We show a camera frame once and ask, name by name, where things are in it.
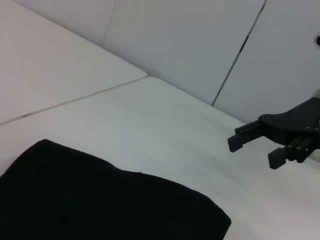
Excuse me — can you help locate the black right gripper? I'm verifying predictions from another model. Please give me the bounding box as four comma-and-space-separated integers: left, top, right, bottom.
227, 97, 320, 170

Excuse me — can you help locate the black t-shirt with FREE print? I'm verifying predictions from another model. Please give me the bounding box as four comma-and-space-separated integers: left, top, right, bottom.
0, 138, 232, 240

